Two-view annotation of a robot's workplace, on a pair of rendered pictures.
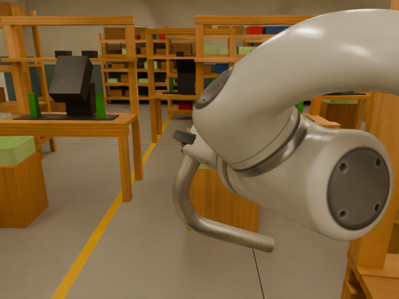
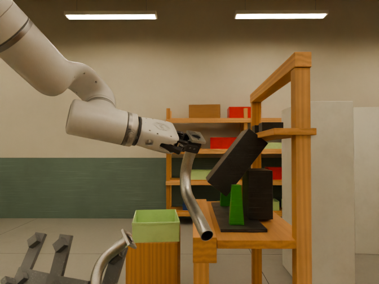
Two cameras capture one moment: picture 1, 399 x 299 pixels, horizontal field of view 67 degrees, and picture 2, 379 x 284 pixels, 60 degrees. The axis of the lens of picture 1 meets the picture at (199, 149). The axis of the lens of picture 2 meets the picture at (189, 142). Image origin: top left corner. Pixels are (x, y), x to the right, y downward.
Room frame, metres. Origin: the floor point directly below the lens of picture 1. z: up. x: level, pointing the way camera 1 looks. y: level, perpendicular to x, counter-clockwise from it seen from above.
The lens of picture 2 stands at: (0.46, -0.88, 1.41)
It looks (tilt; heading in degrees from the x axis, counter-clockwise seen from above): 1 degrees up; 89
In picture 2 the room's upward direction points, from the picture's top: straight up
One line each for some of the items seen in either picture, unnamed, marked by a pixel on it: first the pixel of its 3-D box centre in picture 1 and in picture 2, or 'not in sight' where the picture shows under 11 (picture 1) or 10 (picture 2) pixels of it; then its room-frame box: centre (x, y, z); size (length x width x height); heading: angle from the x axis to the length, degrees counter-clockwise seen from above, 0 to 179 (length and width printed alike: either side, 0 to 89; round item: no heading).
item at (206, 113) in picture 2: not in sight; (243, 163); (1.66, 5.49, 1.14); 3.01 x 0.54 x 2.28; 178
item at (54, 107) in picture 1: (54, 105); not in sight; (8.42, 4.05, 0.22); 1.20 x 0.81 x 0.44; 1
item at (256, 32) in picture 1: (228, 73); not in sight; (7.60, -0.72, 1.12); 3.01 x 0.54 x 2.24; 88
